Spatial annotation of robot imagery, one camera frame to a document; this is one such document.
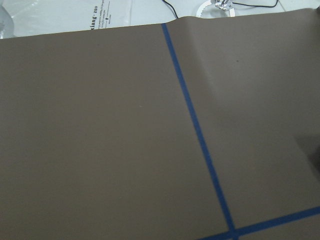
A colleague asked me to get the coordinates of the brown paper table cover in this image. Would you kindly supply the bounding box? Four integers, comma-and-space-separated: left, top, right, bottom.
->
0, 8, 320, 240

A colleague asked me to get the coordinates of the metal reacher rod tool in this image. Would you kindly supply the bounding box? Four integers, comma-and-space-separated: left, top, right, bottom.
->
196, 0, 236, 19

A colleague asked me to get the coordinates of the clear plastic bag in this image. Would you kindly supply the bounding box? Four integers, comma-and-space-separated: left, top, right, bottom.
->
0, 0, 181, 41

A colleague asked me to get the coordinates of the black table cable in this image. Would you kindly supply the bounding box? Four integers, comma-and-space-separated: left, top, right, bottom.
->
161, 0, 280, 20

